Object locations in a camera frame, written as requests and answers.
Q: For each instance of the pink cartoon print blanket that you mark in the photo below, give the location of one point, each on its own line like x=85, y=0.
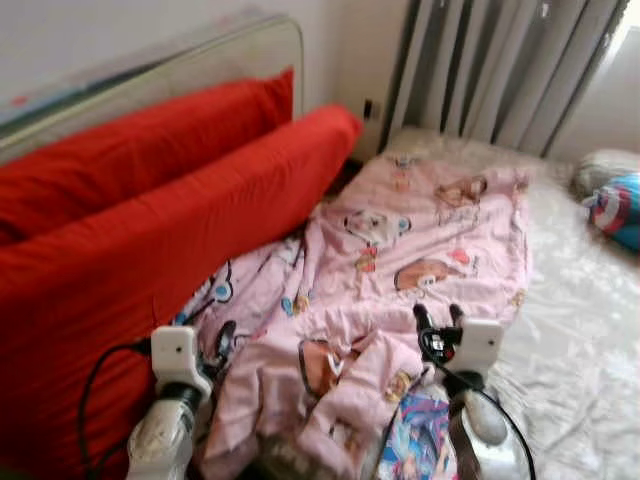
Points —
x=400, y=250

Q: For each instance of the colourful cartoon book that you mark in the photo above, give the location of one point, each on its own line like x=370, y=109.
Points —
x=415, y=440

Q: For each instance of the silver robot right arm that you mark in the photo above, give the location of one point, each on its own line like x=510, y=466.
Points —
x=480, y=420

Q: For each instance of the large red cushion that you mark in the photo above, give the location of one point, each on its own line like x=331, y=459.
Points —
x=120, y=280

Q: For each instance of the grey floral bedsheet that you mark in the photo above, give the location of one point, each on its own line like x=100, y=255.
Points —
x=580, y=330

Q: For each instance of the red white blue bolster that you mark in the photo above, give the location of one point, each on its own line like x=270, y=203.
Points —
x=620, y=210

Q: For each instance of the flat grey pillow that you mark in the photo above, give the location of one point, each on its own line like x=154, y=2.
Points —
x=600, y=165

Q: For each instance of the flat red cushion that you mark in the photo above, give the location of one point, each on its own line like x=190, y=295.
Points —
x=120, y=150

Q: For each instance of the grey pleated curtain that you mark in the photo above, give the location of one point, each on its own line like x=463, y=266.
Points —
x=500, y=70

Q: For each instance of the bright white window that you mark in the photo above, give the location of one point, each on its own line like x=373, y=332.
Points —
x=620, y=90

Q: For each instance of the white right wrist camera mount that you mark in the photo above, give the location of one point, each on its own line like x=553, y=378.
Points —
x=480, y=345

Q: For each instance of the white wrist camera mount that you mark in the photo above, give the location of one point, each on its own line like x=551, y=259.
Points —
x=178, y=355
x=480, y=345

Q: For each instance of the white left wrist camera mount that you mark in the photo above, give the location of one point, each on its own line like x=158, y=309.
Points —
x=178, y=355

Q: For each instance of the dark wall outlet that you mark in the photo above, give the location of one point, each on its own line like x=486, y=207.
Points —
x=371, y=110

